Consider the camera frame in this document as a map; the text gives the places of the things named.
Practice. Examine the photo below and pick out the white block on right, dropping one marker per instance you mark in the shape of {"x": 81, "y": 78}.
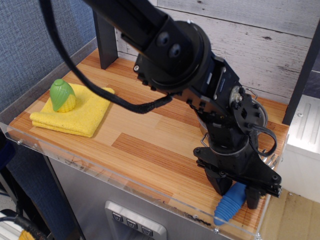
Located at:
{"x": 300, "y": 164}

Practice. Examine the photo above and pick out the dark left vertical post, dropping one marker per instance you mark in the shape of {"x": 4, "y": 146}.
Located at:
{"x": 106, "y": 41}

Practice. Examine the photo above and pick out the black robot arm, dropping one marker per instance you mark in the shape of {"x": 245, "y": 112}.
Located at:
{"x": 175, "y": 58}

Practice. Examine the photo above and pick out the toy corn cob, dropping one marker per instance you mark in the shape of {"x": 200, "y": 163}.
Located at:
{"x": 62, "y": 96}

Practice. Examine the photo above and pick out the silver button control panel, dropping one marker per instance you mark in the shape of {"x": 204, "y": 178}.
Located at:
{"x": 123, "y": 221}

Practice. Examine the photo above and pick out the blue handled metal fork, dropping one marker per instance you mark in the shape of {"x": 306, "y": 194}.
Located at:
{"x": 230, "y": 203}

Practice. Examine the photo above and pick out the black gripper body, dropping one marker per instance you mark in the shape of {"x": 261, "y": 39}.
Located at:
{"x": 242, "y": 165}

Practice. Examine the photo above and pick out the folded yellow napkin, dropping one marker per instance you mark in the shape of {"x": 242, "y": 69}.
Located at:
{"x": 82, "y": 120}

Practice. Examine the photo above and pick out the clear acrylic edge guard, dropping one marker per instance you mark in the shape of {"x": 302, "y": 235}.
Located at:
{"x": 132, "y": 172}

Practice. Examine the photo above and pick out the stainless steel pot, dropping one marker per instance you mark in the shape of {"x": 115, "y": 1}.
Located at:
{"x": 261, "y": 117}

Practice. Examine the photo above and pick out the dark right vertical post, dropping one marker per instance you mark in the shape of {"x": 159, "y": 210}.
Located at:
{"x": 303, "y": 77}

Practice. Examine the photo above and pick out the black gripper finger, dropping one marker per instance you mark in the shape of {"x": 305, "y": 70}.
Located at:
{"x": 252, "y": 197}
{"x": 220, "y": 184}

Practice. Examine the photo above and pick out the dark vertical post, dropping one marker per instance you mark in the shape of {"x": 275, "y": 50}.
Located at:
{"x": 303, "y": 77}
{"x": 106, "y": 41}

